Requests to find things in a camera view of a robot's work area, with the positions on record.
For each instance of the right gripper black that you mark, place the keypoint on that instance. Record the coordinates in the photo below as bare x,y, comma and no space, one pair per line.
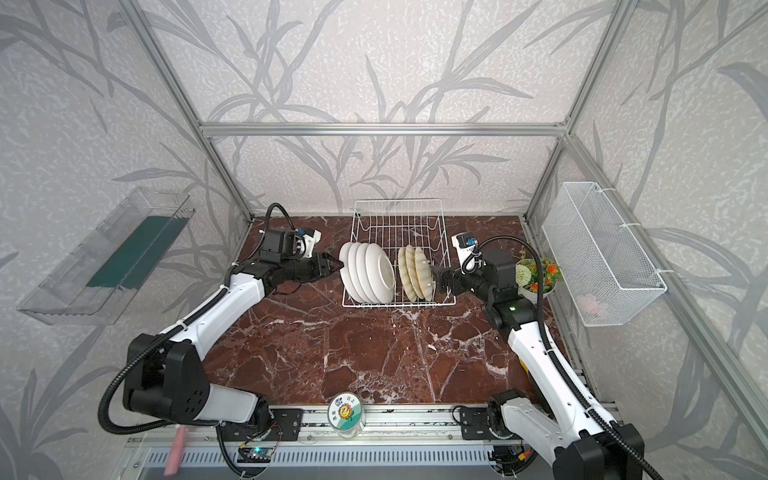
442,278

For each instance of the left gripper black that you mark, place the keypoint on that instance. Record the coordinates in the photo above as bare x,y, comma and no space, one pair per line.
321,267

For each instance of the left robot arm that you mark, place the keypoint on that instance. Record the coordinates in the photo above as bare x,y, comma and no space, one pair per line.
165,377

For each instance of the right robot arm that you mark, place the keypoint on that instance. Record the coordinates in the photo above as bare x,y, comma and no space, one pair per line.
571,431

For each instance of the tan woven plate right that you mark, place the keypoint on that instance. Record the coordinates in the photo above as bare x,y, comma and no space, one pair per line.
424,274

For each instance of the green woven plate middle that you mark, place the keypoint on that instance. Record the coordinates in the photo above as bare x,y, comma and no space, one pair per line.
411,267

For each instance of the green woven plate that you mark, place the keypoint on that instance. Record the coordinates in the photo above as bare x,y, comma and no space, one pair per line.
406,283
411,267

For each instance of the green woven plate left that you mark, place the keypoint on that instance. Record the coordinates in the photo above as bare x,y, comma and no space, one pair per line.
406,283

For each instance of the potted artificial flower plant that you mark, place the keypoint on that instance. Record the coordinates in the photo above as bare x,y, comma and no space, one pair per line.
531,279

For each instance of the green sponge mat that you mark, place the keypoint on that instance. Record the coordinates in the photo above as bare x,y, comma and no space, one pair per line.
135,259

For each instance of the left circuit board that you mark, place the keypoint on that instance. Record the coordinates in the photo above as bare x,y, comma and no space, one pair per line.
255,454

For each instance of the purple pink brush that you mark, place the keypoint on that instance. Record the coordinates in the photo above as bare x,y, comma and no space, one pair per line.
174,460

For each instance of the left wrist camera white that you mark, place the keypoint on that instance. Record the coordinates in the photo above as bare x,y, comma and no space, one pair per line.
305,241

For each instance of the white wire dish rack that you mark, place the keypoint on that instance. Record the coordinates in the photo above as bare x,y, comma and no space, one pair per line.
393,224

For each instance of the aluminium front rail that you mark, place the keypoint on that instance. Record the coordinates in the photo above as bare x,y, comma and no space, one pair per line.
396,424

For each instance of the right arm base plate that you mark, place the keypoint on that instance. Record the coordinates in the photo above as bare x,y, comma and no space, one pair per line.
474,423

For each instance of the white mesh wall basket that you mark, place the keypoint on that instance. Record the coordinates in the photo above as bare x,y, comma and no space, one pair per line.
608,274

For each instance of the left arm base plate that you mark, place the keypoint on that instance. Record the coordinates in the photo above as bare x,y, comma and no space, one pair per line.
282,424

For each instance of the clear plastic wall shelf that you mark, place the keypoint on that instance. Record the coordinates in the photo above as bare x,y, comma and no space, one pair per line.
63,297

